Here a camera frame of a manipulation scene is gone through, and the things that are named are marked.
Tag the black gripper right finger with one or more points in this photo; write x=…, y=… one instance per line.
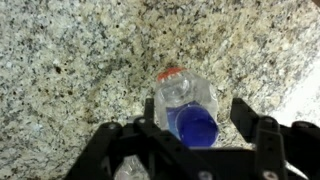
x=270, y=146

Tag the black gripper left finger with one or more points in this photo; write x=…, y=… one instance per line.
x=166, y=150

